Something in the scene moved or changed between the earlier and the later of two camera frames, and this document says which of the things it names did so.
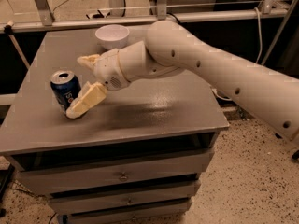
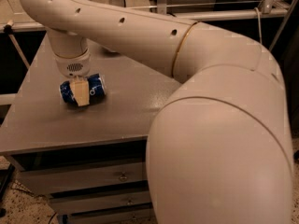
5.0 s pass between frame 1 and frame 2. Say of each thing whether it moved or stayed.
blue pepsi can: moved
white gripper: moved
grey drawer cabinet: stayed
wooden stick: stayed
